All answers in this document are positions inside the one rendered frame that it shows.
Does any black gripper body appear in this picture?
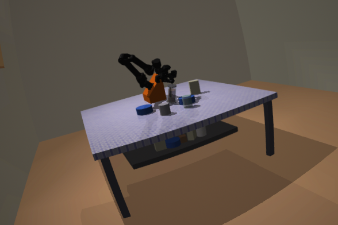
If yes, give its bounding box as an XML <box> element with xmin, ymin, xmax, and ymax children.
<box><xmin>155</xmin><ymin>70</ymin><xmax>177</xmax><ymax>83</ymax></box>

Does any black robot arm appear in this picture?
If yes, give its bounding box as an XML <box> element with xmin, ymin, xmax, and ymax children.
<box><xmin>118</xmin><ymin>53</ymin><xmax>171</xmax><ymax>90</ymax></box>

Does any black flat shelf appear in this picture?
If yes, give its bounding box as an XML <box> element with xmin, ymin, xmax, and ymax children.
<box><xmin>123</xmin><ymin>121</ymin><xmax>238</xmax><ymax>169</ymax></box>

